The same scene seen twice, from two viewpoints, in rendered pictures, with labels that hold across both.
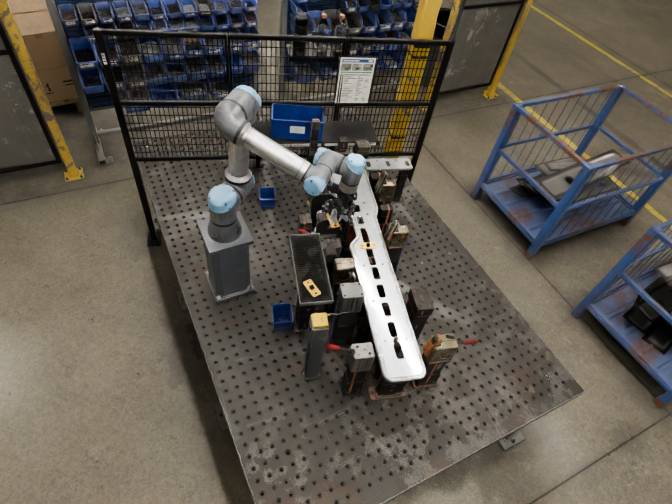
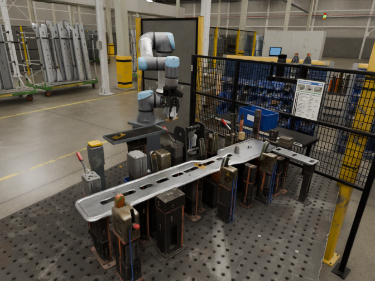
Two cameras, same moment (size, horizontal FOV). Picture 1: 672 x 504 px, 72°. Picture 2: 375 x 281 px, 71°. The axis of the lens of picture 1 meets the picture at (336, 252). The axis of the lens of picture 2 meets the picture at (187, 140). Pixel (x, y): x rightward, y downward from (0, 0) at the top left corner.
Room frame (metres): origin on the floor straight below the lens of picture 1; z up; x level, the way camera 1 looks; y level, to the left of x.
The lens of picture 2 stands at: (0.91, -1.42, 1.71)
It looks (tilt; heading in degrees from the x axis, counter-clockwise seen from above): 21 degrees down; 67
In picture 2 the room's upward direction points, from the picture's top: 2 degrees clockwise
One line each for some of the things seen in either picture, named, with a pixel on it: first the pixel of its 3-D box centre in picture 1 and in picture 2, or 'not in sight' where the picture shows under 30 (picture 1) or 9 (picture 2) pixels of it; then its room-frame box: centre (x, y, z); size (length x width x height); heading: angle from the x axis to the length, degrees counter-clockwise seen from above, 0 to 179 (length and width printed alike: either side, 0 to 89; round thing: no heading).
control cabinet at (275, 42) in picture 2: not in sight; (290, 59); (6.84, 4.96, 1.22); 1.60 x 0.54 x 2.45; 124
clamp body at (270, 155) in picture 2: (382, 204); (265, 178); (1.98, -0.22, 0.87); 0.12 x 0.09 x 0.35; 108
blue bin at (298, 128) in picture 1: (297, 122); (257, 117); (2.31, 0.36, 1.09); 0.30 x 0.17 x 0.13; 101
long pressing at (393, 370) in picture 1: (370, 249); (198, 168); (1.51, -0.16, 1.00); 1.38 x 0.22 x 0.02; 18
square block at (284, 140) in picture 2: (358, 166); (282, 159); (2.27, -0.04, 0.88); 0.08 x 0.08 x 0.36; 18
